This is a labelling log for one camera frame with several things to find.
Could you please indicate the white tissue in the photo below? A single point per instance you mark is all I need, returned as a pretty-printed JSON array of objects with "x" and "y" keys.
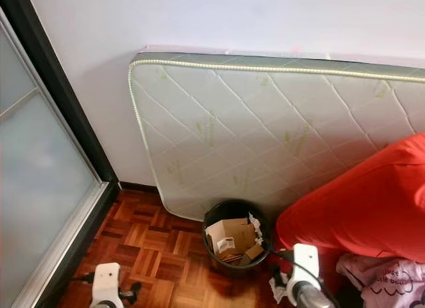
[
  {"x": 256, "y": 227},
  {"x": 276, "y": 291}
]

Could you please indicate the small brown box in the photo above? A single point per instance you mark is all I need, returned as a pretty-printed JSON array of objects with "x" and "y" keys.
[{"x": 254, "y": 253}]

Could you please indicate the open cardboard box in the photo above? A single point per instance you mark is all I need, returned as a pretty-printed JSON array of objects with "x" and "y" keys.
[{"x": 229, "y": 238}]

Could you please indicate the black round trash bin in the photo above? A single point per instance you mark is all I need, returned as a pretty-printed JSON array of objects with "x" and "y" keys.
[{"x": 220, "y": 212}]

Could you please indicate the dark wooden skirting board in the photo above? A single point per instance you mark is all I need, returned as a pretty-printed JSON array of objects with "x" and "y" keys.
[{"x": 139, "y": 186}]

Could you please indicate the pink cartoon print blanket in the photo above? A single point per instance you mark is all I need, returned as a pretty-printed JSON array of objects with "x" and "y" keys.
[{"x": 385, "y": 281}]

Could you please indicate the red fabric sofa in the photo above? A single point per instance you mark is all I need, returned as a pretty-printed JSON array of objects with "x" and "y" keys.
[{"x": 365, "y": 202}]

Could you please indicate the frosted glass sliding door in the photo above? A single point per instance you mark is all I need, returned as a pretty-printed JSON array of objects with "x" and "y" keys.
[{"x": 40, "y": 182}]

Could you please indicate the white quilted mattress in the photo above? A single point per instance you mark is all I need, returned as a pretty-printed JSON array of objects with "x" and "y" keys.
[{"x": 252, "y": 122}]

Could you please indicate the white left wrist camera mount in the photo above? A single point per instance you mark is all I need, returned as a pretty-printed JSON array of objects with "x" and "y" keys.
[{"x": 106, "y": 285}]

